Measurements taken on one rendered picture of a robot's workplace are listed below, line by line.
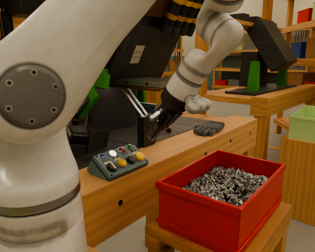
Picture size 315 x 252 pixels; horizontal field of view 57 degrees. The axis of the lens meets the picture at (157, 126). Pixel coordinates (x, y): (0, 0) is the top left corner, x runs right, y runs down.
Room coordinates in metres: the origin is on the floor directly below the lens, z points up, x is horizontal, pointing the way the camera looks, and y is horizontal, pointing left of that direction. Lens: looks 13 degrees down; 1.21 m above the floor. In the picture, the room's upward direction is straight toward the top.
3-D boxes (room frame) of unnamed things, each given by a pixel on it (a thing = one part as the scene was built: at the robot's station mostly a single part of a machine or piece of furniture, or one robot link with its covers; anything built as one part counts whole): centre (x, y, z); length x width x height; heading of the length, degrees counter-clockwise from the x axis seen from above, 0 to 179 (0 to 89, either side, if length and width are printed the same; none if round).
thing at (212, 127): (1.20, -0.21, 0.91); 0.20 x 0.11 x 0.03; 151
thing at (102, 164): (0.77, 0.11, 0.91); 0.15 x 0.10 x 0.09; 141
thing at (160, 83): (1.10, 0.09, 1.11); 0.39 x 0.16 x 0.03; 51
